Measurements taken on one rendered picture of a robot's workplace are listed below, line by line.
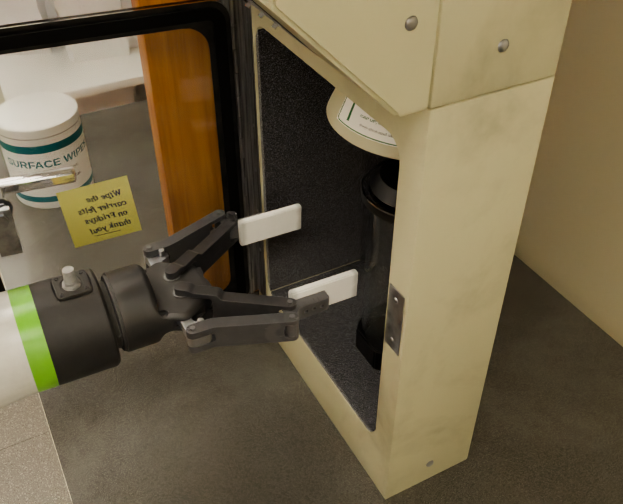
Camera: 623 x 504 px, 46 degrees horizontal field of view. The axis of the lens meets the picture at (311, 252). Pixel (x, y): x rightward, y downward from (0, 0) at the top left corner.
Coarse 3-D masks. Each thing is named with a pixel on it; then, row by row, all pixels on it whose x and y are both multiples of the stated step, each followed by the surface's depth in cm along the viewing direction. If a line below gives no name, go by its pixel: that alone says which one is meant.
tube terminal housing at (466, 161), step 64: (448, 0) 44; (512, 0) 47; (256, 64) 74; (320, 64) 61; (448, 64) 47; (512, 64) 50; (448, 128) 51; (512, 128) 54; (448, 192) 55; (512, 192) 58; (448, 256) 59; (512, 256) 64; (448, 320) 65; (320, 384) 86; (384, 384) 70; (448, 384) 71; (384, 448) 74; (448, 448) 79
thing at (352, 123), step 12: (336, 96) 66; (336, 108) 66; (348, 108) 64; (360, 108) 63; (336, 120) 65; (348, 120) 64; (360, 120) 63; (372, 120) 62; (348, 132) 64; (360, 132) 63; (372, 132) 62; (384, 132) 61; (360, 144) 63; (372, 144) 62; (384, 144) 62; (384, 156) 62; (396, 156) 62
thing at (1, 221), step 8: (0, 208) 74; (8, 208) 74; (0, 216) 74; (8, 216) 74; (0, 224) 74; (8, 224) 75; (0, 232) 75; (8, 232) 76; (16, 232) 76; (0, 240) 76; (8, 240) 76; (16, 240) 76; (0, 248) 76; (8, 248) 77; (16, 248) 77
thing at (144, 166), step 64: (192, 0) 70; (0, 64) 67; (64, 64) 69; (128, 64) 71; (192, 64) 73; (0, 128) 70; (64, 128) 73; (128, 128) 75; (192, 128) 78; (0, 192) 74; (64, 192) 77; (128, 192) 80; (192, 192) 83; (0, 256) 79; (64, 256) 82; (128, 256) 85
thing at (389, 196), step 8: (392, 160) 73; (384, 168) 72; (392, 168) 72; (376, 176) 71; (384, 176) 71; (392, 176) 71; (376, 184) 71; (384, 184) 70; (392, 184) 70; (376, 192) 70; (384, 192) 70; (392, 192) 69; (384, 200) 70; (392, 200) 69
